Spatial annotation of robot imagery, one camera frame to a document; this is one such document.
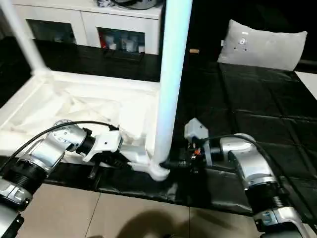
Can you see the white plastic table top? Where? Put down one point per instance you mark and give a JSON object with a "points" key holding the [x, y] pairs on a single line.
{"points": [[74, 99]]}

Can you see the white plastic table leg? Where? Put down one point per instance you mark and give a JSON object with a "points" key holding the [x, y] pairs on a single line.
{"points": [[173, 74], [22, 37]]}

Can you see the black round helmet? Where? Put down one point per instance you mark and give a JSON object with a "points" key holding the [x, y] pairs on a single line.
{"points": [[138, 3]]}

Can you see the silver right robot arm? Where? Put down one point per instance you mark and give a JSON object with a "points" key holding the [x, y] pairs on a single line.
{"points": [[252, 158]]}

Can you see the red packet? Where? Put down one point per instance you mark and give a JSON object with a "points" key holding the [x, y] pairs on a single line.
{"points": [[102, 41]]}

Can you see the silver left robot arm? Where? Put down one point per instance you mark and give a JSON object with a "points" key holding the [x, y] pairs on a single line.
{"points": [[47, 151]]}

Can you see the grey cushion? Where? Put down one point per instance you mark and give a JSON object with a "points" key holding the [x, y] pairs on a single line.
{"points": [[262, 44]]}

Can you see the small white jar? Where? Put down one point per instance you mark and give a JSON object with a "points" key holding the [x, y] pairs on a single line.
{"points": [[129, 45], [113, 46], [141, 48]]}

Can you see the black work mat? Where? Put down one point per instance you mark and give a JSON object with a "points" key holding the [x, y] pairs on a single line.
{"points": [[260, 99]]}

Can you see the black cabinet with gold label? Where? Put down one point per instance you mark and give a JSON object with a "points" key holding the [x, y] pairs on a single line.
{"points": [[203, 29]]}

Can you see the white flat board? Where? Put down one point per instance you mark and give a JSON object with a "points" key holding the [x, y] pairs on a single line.
{"points": [[307, 83]]}

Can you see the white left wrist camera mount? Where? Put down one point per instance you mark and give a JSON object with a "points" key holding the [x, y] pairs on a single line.
{"points": [[106, 142]]}

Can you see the white sideboard cabinet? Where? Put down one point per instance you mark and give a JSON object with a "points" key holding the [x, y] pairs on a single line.
{"points": [[74, 19]]}

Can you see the black crumpled bundle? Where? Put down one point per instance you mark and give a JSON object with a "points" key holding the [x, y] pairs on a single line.
{"points": [[104, 3]]}

